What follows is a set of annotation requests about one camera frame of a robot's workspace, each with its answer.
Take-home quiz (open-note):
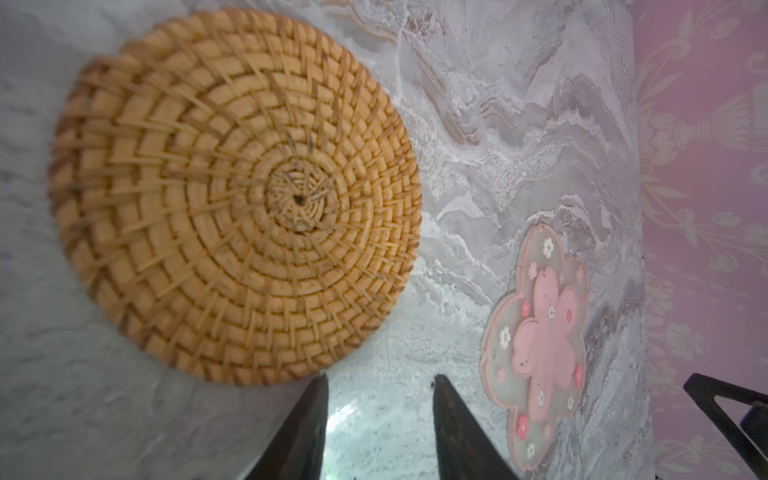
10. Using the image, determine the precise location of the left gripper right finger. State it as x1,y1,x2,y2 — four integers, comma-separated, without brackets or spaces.
433,374,518,480

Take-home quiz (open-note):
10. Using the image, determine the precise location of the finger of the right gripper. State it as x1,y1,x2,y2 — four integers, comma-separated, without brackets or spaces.
684,373,767,479

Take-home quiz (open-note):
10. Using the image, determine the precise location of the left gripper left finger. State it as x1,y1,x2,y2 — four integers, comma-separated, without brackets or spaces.
244,374,329,480

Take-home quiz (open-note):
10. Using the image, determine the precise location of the pink flower coaster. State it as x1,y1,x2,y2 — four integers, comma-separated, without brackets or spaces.
479,223,589,471

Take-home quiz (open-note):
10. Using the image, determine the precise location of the rattan woven round coaster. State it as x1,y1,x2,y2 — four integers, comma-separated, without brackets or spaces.
49,8,422,385

